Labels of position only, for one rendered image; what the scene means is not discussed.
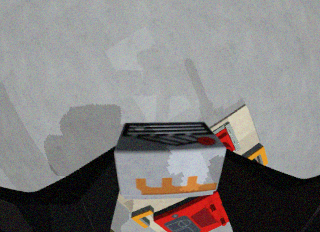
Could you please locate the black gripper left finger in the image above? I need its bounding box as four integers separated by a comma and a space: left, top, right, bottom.
0, 147, 120, 232

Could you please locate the cream flat plate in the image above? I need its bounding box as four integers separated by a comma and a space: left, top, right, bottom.
117, 104, 268, 232

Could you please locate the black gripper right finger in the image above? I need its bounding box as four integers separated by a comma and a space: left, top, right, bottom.
217, 148, 320, 232

